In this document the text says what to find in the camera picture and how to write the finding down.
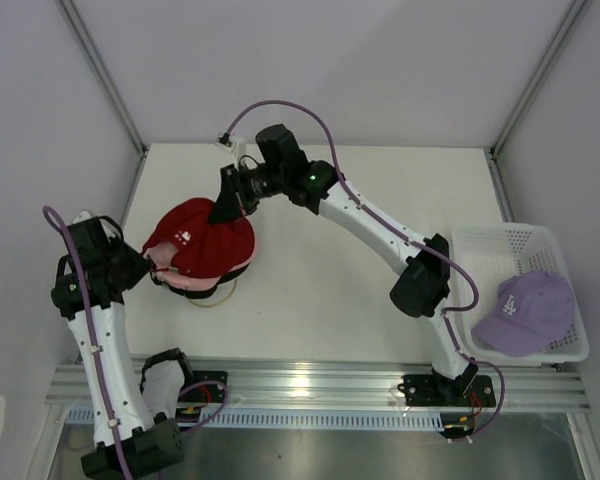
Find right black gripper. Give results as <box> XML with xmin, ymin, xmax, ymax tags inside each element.
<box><xmin>210</xmin><ymin>161</ymin><xmax>287</xmax><ymax>224</ymax></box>

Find pink baseball cap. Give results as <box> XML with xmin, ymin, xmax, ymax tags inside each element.
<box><xmin>142</xmin><ymin>242</ymin><xmax>257</xmax><ymax>292</ymax></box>

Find red baseball cap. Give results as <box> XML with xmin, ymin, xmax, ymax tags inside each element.
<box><xmin>142</xmin><ymin>197</ymin><xmax>256</xmax><ymax>268</ymax></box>

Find black NY baseball cap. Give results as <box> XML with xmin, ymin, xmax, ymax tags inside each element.
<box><xmin>150</xmin><ymin>259</ymin><xmax>252</xmax><ymax>299</ymax></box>

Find gold wire hat stand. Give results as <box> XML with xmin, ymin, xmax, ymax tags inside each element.
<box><xmin>187</xmin><ymin>278</ymin><xmax>238</xmax><ymax>309</ymax></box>

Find purple LA baseball cap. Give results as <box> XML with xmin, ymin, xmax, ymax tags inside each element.
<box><xmin>471</xmin><ymin>271</ymin><xmax>576</xmax><ymax>358</ymax></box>

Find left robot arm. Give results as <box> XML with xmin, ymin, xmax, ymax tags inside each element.
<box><xmin>45</xmin><ymin>210</ymin><xmax>196</xmax><ymax>479</ymax></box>

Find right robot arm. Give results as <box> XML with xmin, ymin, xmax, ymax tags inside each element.
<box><xmin>209</xmin><ymin>124</ymin><xmax>478</xmax><ymax>405</ymax></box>

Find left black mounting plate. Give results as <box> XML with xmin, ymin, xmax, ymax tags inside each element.
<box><xmin>189</xmin><ymin>370</ymin><xmax>228</xmax><ymax>403</ymax></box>

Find black mounting plate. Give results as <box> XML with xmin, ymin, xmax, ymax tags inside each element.
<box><xmin>189</xmin><ymin>370</ymin><xmax>228</xmax><ymax>403</ymax></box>
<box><xmin>398</xmin><ymin>373</ymin><xmax>497</xmax><ymax>408</ymax></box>

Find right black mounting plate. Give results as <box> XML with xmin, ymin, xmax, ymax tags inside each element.
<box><xmin>398</xmin><ymin>373</ymin><xmax>497</xmax><ymax>408</ymax></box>

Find white plastic basket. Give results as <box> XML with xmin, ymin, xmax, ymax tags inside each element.
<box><xmin>452</xmin><ymin>223</ymin><xmax>589</xmax><ymax>364</ymax></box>

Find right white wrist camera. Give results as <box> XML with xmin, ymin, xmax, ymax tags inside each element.
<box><xmin>215</xmin><ymin>132</ymin><xmax>247</xmax><ymax>160</ymax></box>

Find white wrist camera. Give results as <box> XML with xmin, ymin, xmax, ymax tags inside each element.
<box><xmin>215</xmin><ymin>132</ymin><xmax>247</xmax><ymax>160</ymax></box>
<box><xmin>71</xmin><ymin>210</ymin><xmax>99</xmax><ymax>225</ymax></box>

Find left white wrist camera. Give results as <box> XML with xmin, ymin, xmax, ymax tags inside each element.
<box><xmin>71</xmin><ymin>210</ymin><xmax>99</xmax><ymax>225</ymax></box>

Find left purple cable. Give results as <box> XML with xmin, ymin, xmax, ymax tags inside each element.
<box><xmin>42</xmin><ymin>204</ymin><xmax>229</xmax><ymax>480</ymax></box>

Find left aluminium frame post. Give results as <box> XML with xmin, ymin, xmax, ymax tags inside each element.
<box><xmin>55</xmin><ymin>0</ymin><xmax>147</xmax><ymax>157</ymax></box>

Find aluminium frame post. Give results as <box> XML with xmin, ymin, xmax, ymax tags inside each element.
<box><xmin>55</xmin><ymin>0</ymin><xmax>147</xmax><ymax>157</ymax></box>
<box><xmin>490</xmin><ymin>0</ymin><xmax>593</xmax><ymax>159</ymax></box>

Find white slotted cable duct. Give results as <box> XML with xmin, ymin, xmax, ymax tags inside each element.
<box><xmin>67</xmin><ymin>409</ymin><xmax>474</xmax><ymax>430</ymax></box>

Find right aluminium frame post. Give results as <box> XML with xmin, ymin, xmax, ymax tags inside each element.
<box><xmin>490</xmin><ymin>0</ymin><xmax>593</xmax><ymax>159</ymax></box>

